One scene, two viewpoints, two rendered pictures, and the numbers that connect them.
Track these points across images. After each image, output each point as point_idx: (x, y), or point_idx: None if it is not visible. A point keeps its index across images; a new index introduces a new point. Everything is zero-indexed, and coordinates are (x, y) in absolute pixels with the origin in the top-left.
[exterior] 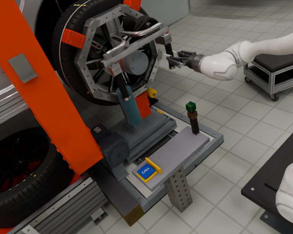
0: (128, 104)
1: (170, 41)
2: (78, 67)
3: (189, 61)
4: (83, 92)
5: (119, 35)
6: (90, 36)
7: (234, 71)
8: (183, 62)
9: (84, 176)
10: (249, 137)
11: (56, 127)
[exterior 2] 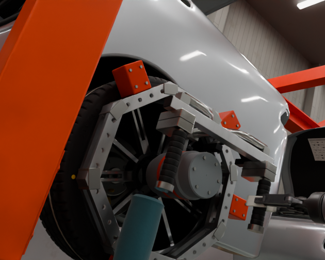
0: (141, 231)
1: (272, 178)
2: (108, 111)
3: (317, 196)
4: (67, 168)
5: (189, 134)
6: (156, 94)
7: None
8: (301, 197)
9: None
10: None
11: (28, 75)
